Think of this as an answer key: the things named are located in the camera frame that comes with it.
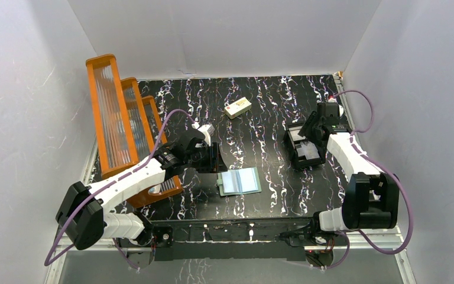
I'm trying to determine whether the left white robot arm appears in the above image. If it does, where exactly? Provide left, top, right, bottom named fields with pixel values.
left=56, top=131, right=228, bottom=250

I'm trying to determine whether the black card tray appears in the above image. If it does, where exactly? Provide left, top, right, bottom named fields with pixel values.
left=283, top=122, right=326, bottom=170

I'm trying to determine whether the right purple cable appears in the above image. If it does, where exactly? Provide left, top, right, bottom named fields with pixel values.
left=330, top=90, right=414, bottom=269

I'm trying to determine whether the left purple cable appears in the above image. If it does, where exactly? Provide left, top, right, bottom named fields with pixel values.
left=44, top=109, right=200, bottom=271

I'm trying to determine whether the purple cable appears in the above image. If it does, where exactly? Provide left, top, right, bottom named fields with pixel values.
left=330, top=90, right=414, bottom=269
left=44, top=109, right=200, bottom=271

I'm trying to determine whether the silver credit card in tray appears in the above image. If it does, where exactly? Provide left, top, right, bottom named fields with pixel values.
left=296, top=141, right=320, bottom=160

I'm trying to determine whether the orange acrylic file rack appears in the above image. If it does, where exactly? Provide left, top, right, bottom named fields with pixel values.
left=85, top=54, right=184, bottom=208

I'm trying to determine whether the small cream cardboard box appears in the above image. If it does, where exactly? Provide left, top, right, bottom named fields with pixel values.
left=224, top=97, right=252, bottom=120

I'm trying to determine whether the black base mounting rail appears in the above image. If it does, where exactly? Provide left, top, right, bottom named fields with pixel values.
left=116, top=217, right=346, bottom=266

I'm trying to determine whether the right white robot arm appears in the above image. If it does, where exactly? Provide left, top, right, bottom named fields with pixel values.
left=299, top=102, right=400, bottom=245

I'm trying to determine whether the mint green card holder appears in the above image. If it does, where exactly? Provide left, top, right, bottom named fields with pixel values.
left=216, top=167, right=262, bottom=196

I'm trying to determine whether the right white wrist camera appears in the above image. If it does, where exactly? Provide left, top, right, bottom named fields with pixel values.
left=326, top=98, right=345, bottom=118

